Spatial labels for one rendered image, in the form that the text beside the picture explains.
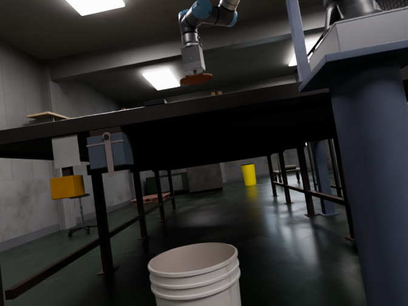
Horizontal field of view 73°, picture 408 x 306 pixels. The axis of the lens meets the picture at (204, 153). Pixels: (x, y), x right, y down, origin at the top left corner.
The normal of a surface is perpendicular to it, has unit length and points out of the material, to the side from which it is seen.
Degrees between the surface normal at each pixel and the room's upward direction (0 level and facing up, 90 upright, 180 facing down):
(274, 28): 90
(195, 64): 90
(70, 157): 90
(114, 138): 90
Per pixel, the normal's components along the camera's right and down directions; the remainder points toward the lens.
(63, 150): -0.06, -0.05
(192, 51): -0.26, -0.02
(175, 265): 0.51, -0.18
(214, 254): -0.54, -0.03
